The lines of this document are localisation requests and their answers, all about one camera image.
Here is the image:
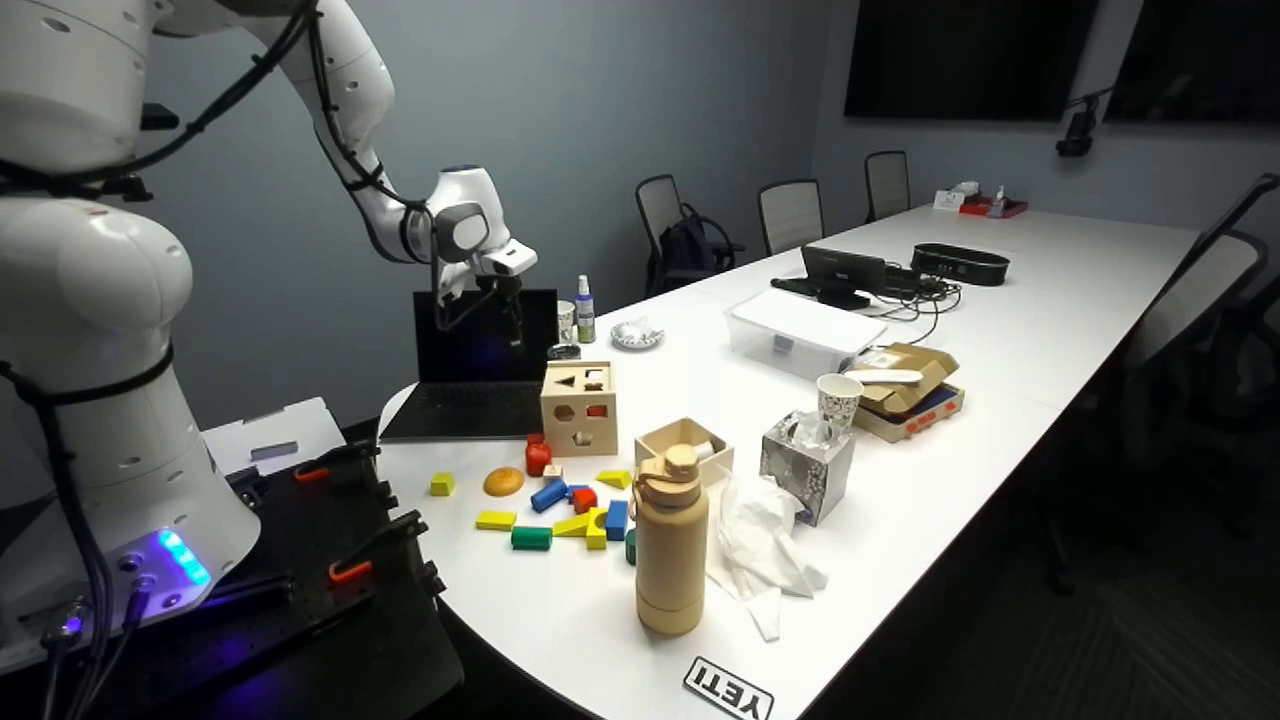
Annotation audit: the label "black tablet on stand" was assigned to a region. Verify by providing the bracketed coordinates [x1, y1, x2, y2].
[767, 243, 922, 312]

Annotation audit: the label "silver tissue box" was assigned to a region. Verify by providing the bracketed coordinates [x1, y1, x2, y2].
[757, 407, 858, 529]

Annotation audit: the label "crumpled white plastic bag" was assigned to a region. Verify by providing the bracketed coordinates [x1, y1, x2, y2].
[705, 478, 831, 643]

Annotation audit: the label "black wall television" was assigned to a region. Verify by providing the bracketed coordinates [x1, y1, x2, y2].
[841, 0, 1105, 126]

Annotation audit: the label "black backpack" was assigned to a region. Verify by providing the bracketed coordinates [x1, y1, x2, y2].
[654, 203, 740, 291]

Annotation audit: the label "tan water bottle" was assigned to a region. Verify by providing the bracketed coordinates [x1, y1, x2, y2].
[632, 442, 717, 641]

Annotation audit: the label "open wooden tray box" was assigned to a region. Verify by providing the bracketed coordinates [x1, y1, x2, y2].
[632, 418, 735, 494]

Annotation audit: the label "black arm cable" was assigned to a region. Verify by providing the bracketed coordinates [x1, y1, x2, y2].
[0, 0, 443, 272]

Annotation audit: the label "clear plastic storage container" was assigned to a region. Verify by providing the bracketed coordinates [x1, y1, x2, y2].
[726, 287, 890, 373]

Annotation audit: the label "grey desk cables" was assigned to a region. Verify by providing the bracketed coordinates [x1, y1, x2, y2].
[882, 280, 962, 331]

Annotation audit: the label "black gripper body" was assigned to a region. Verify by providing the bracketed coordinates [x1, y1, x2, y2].
[435, 260, 520, 318]

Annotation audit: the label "grey office chair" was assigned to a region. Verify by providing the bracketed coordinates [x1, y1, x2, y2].
[1114, 171, 1280, 538]
[632, 171, 693, 291]
[757, 178, 828, 257]
[858, 149, 914, 223]

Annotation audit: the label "YETI sticker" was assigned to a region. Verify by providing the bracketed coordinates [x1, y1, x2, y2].
[678, 651, 778, 720]

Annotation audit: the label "orange handled clamp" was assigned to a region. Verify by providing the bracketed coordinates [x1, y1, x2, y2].
[314, 511, 430, 595]
[284, 455, 344, 494]

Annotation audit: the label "white panel board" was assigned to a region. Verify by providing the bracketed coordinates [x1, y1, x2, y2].
[196, 392, 350, 479]

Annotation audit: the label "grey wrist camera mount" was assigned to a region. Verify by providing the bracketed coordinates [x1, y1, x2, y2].
[475, 238, 544, 280]

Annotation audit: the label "wooden shape sorter box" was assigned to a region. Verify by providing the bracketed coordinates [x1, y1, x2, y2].
[534, 355, 619, 459]

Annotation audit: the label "blue spray bottle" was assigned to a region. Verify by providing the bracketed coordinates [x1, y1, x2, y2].
[571, 272, 600, 348]

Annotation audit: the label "cardboard box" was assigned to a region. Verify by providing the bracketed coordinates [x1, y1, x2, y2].
[850, 342, 969, 443]

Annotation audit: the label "black camera on stand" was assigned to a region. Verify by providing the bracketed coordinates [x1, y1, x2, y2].
[1057, 84, 1114, 160]

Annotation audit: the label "white paper cup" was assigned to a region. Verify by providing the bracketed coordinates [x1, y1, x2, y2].
[811, 373, 869, 435]

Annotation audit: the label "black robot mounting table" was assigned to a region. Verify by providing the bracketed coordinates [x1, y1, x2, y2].
[0, 424, 473, 720]

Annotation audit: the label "black laptop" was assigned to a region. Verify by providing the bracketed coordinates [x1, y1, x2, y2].
[375, 285, 565, 447]

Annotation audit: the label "red and white packet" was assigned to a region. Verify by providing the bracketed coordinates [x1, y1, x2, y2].
[933, 178, 1031, 222]

